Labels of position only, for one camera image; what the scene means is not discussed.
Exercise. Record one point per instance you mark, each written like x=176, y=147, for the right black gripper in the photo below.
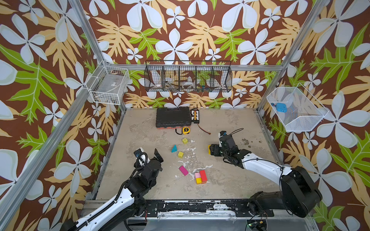
x=218, y=148

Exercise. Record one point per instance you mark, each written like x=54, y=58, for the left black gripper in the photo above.
x=158, y=157

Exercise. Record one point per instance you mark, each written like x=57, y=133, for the red arch block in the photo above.
x=203, y=176

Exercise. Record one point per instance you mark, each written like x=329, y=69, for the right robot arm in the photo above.
x=297, y=192

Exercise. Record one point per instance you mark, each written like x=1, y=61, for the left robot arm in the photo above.
x=129, y=200

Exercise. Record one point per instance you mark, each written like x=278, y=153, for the teal triangle block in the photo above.
x=174, y=149

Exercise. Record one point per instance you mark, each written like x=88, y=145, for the magenta block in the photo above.
x=183, y=170

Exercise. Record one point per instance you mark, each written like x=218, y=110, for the yellow tape measure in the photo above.
x=186, y=130

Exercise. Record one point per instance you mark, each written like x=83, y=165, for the black tool case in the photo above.
x=173, y=117

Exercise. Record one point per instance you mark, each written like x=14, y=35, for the black battery holder box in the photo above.
x=195, y=116

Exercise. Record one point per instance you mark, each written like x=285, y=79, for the blue object in basket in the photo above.
x=280, y=107

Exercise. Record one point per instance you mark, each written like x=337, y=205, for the white mesh basket right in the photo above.
x=305, y=111

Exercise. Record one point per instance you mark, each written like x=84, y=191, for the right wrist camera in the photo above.
x=222, y=134

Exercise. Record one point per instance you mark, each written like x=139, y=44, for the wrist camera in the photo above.
x=222, y=134
x=140, y=158

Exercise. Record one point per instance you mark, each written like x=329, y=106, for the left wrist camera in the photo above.
x=140, y=158

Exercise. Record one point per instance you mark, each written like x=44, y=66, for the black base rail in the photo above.
x=237, y=207

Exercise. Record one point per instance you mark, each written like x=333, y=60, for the black wire basket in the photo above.
x=188, y=76

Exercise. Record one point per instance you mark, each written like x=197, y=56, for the white wire basket left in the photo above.
x=107, y=84

